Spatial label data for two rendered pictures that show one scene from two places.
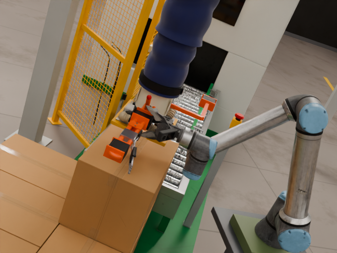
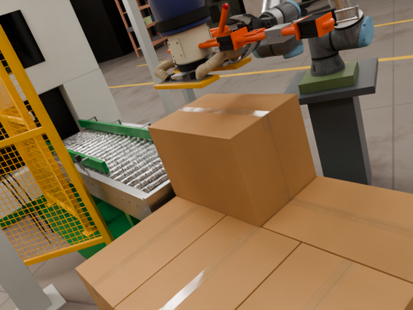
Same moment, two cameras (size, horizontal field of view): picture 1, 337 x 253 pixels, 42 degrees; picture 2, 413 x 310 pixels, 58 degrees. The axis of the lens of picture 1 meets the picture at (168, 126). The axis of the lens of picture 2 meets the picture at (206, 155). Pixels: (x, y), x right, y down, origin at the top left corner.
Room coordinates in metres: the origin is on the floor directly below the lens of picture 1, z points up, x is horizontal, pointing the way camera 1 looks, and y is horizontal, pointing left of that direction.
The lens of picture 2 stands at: (0.83, 1.15, 1.44)
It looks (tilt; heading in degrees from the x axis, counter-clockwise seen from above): 23 degrees down; 324
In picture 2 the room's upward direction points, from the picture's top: 20 degrees counter-clockwise
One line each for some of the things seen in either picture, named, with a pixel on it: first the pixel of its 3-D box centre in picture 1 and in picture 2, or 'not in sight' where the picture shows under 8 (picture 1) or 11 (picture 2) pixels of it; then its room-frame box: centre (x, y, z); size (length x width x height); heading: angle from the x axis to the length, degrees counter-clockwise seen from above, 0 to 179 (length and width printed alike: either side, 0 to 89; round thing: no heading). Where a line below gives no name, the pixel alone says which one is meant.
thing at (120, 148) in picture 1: (117, 149); (313, 26); (1.48, 0.15, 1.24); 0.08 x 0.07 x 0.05; 178
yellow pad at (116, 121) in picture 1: (130, 111); (183, 79); (2.08, 0.21, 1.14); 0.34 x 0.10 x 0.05; 178
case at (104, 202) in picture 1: (123, 180); (228, 151); (2.06, 0.12, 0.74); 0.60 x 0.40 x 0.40; 176
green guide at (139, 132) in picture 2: (204, 111); (115, 126); (3.92, -0.26, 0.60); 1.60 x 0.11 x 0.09; 177
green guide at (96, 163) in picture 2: not in sight; (62, 154); (3.96, 0.27, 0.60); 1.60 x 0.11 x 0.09; 177
